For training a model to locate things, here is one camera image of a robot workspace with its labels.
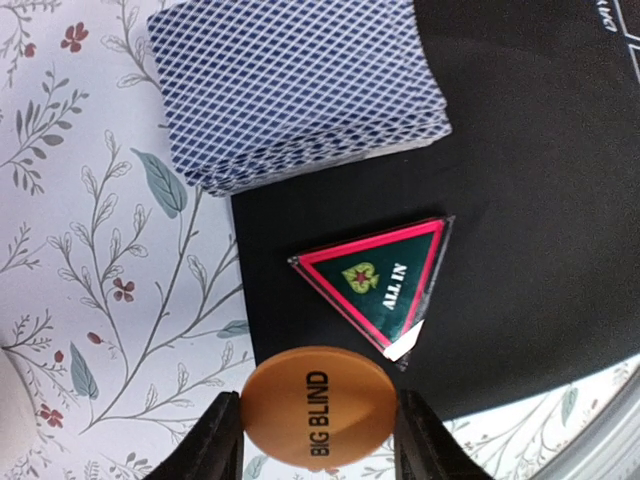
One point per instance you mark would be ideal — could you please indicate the black poker table mat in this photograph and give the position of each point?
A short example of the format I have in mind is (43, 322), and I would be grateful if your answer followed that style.
(540, 282)

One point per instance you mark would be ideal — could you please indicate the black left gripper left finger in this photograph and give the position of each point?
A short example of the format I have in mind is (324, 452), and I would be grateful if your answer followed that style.
(212, 450)

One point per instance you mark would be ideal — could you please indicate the blue playing card deck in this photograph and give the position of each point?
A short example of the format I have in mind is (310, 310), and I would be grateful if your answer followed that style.
(256, 92)

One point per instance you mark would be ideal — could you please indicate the triangular all in button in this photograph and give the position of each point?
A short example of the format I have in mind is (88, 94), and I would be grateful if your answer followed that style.
(382, 283)

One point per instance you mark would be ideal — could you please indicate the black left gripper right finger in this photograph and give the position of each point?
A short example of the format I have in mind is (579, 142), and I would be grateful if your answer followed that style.
(424, 449)

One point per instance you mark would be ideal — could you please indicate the orange big blind button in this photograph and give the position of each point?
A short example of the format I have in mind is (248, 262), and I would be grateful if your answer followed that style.
(318, 407)

